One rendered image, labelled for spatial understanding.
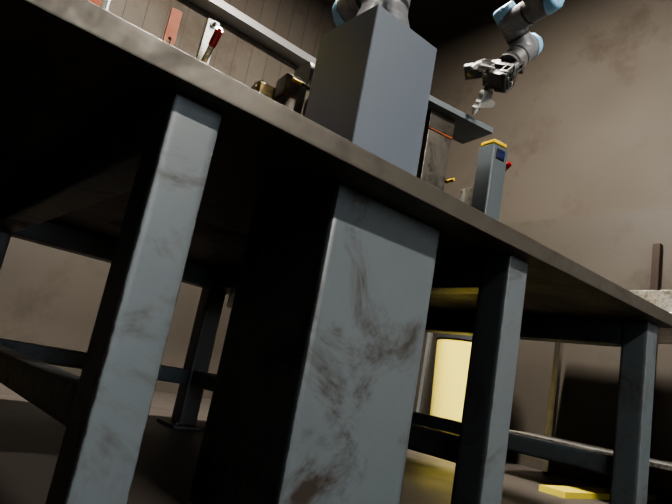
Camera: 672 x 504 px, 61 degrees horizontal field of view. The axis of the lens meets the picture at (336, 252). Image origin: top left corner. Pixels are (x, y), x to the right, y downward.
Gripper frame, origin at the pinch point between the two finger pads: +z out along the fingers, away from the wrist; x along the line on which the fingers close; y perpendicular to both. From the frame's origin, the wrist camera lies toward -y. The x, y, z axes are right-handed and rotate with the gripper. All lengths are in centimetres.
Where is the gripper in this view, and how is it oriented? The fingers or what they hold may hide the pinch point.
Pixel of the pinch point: (469, 91)
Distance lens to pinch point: 181.0
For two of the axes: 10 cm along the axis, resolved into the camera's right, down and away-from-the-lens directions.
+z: -6.5, 5.9, -4.8
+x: 1.8, 7.3, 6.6
